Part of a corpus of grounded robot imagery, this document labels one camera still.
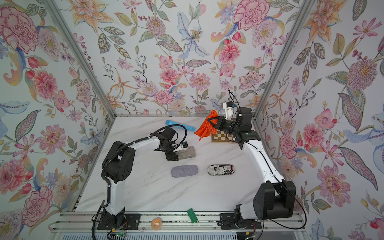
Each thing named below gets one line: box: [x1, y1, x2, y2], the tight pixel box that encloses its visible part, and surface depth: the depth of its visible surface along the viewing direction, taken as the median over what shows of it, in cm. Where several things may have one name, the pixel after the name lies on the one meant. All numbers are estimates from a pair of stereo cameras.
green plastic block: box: [187, 207, 198, 224], surface depth 76 cm
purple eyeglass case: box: [171, 164, 199, 178], surface depth 90 cm
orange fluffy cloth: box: [194, 110, 219, 141], surface depth 76 cm
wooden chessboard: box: [211, 130, 235, 142], surface depth 108 cm
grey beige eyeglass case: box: [175, 146, 196, 160], surface depth 97 cm
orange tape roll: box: [151, 217, 163, 231], surface depth 75 cm
